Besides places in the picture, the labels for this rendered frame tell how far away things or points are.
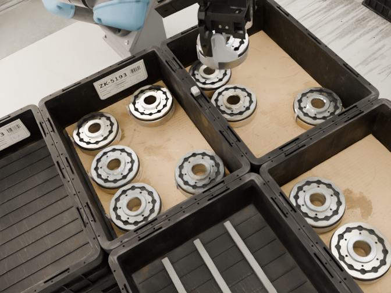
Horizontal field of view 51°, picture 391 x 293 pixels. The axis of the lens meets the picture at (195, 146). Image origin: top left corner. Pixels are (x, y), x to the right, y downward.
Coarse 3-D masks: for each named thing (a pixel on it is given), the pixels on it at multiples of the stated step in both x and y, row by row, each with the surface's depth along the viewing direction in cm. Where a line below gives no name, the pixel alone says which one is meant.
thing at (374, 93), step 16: (256, 0) 99; (272, 0) 98; (288, 16) 94; (192, 32) 96; (304, 32) 91; (320, 48) 88; (176, 64) 90; (192, 80) 87; (368, 96) 80; (352, 112) 78; (224, 128) 79; (320, 128) 77; (240, 144) 77; (288, 144) 76; (256, 160) 75
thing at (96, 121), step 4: (92, 120) 92; (96, 120) 92; (100, 120) 92; (88, 124) 92; (92, 124) 92; (100, 124) 92; (104, 124) 91; (84, 128) 91; (88, 128) 92; (104, 128) 91; (84, 132) 91; (88, 132) 91; (100, 132) 90; (88, 136) 90; (92, 136) 90; (96, 136) 90
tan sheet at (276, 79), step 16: (256, 48) 104; (272, 48) 103; (256, 64) 101; (272, 64) 100; (288, 64) 100; (240, 80) 99; (256, 80) 98; (272, 80) 98; (288, 80) 97; (304, 80) 96; (256, 96) 96; (272, 96) 95; (288, 96) 94; (272, 112) 92; (288, 112) 92; (240, 128) 91; (256, 128) 90; (272, 128) 90; (288, 128) 90; (256, 144) 88; (272, 144) 88
